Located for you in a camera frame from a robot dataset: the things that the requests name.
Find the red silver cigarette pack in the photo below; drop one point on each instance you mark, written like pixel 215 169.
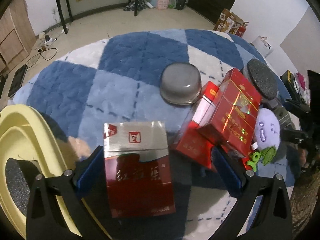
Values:
pixel 137 169

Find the purple plush eggplant toy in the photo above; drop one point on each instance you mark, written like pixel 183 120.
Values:
pixel 266 139

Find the black foam tray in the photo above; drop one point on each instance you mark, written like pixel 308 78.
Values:
pixel 17 80

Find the pink snack bag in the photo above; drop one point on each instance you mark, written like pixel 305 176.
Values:
pixel 162 4

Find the blue white checkered rug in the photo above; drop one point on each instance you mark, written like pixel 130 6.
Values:
pixel 117 79

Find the large red cigarette box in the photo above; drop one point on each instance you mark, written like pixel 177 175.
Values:
pixel 233 120

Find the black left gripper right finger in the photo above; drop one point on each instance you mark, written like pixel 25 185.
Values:
pixel 273 219

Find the yellow plastic basin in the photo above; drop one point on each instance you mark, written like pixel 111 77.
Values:
pixel 26 136

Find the brown printed cardboard box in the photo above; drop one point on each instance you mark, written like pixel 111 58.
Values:
pixel 228 22

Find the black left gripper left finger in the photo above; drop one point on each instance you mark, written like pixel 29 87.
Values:
pixel 56 207

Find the wooden wardrobe cabinet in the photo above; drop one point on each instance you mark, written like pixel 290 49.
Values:
pixel 17 36

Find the red fire extinguisher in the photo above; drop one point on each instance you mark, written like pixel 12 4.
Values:
pixel 241 30

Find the grey upturned metal bowl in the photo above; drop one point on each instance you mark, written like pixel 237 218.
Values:
pixel 180 84

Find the white paper bag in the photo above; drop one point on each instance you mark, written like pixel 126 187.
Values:
pixel 261 44

